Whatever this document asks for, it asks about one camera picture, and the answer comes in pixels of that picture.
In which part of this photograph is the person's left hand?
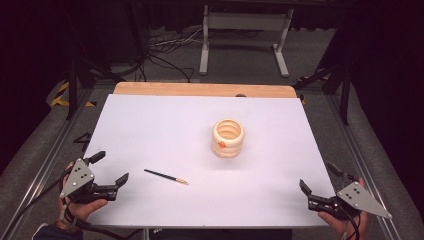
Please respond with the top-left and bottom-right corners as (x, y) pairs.
(56, 161), (109, 223)

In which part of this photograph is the aluminium floor rail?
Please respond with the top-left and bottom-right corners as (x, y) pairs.
(325, 94), (403, 240)
(0, 87), (95, 240)

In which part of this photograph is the white metal stand frame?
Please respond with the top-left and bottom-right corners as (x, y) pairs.
(198, 4), (295, 79)

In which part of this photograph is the black triangular bracket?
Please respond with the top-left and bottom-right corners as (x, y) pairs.
(73, 131), (92, 153)

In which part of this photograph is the person's right hand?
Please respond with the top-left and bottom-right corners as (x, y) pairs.
(317, 177), (370, 240)

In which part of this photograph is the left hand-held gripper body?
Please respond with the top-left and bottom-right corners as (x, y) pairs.
(59, 158), (120, 205)

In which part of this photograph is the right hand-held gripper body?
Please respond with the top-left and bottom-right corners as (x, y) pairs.
(307, 181), (393, 221)

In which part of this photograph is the black tripod stand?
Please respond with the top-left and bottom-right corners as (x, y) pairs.
(292, 62), (355, 127)
(64, 0), (126, 122)

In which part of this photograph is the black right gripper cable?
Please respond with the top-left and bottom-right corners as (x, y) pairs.
(339, 205), (363, 240)

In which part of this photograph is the white table mat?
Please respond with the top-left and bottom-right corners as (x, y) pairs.
(79, 93), (337, 230)

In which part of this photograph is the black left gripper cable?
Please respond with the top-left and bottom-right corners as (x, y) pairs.
(0, 167), (73, 240)

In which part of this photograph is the yellow black floor tape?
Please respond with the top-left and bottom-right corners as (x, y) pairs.
(49, 81), (98, 109)

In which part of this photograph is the cream ribbed ceramic holder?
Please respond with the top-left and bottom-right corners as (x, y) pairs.
(211, 118), (246, 160)

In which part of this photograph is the black chopstick with golden tip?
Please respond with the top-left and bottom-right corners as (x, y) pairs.
(143, 168), (190, 186)

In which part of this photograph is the bundle of floor cables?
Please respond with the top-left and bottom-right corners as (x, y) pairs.
(138, 25), (205, 84)

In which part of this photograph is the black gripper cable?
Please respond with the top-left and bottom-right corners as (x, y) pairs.
(339, 205), (363, 240)
(0, 167), (73, 240)

